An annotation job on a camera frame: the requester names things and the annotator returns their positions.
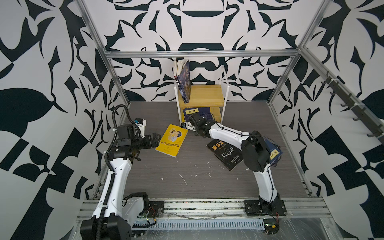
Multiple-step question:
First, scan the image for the purple Guiguzi portrait book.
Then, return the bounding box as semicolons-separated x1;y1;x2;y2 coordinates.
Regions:
179;59;192;104

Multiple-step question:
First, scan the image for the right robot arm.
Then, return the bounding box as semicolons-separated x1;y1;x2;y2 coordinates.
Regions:
189;113;285;215

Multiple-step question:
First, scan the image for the black book leaning on shelf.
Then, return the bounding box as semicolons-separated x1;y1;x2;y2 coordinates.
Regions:
173;60;184;92

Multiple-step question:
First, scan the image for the yellow cartoon cover book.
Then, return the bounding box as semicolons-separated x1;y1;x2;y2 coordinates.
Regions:
156;125;188;158

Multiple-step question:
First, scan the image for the black Murphy's law book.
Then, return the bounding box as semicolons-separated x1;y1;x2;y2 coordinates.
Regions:
207;139;243;171

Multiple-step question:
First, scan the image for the white wooden bookshelf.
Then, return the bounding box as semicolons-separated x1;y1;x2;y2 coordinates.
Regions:
174;66;230;123

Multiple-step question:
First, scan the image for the black hook rail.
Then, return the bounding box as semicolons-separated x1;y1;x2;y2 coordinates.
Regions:
322;71;384;145

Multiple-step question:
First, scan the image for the navy book yellow label right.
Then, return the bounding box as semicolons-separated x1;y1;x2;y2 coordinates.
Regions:
265;139;283;167

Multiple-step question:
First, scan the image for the small electronics board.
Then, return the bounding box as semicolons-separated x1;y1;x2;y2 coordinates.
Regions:
263;219;280;236

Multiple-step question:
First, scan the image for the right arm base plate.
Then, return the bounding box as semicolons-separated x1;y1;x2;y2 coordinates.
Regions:
244;198;287;217

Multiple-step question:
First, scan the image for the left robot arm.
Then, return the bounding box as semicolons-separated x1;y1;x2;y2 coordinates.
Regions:
80;119;161;240

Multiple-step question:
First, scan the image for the white cable duct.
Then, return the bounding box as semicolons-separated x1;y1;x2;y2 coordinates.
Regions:
132;219;265;231

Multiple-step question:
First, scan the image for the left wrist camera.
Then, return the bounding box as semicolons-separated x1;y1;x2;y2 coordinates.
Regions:
134;118;147;138

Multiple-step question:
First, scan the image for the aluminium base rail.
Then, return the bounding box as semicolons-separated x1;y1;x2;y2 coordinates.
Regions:
76;197;331;220

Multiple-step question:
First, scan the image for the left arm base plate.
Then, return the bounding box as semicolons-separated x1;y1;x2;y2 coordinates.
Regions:
138;201;165;218

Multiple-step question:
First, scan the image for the black corrugated cable hose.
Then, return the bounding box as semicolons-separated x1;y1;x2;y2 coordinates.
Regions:
95;104;157;240

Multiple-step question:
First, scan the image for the aluminium frame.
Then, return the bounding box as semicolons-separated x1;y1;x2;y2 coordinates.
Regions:
73;0;384;145

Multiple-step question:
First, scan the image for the navy Yijing book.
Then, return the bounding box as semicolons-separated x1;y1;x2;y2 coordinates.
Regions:
183;107;214;122

